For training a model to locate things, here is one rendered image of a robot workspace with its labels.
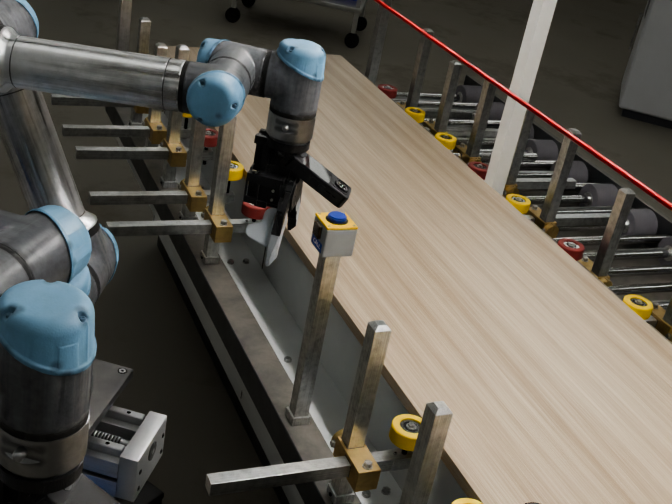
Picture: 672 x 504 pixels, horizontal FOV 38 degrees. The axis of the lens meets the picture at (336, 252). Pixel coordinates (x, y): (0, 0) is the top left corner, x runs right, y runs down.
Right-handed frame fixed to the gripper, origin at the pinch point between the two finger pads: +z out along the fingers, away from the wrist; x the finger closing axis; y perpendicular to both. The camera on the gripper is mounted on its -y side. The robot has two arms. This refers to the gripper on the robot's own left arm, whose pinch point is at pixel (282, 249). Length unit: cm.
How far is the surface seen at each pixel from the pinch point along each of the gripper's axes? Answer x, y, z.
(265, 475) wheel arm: 0.5, -4.3, 48.0
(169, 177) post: -137, 66, 58
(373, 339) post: -12.9, -17.8, 20.6
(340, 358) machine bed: -66, -8, 62
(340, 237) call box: -33.7, -5.3, 11.9
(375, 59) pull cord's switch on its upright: -266, 23, 41
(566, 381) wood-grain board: -51, -61, 42
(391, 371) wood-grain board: -36, -22, 42
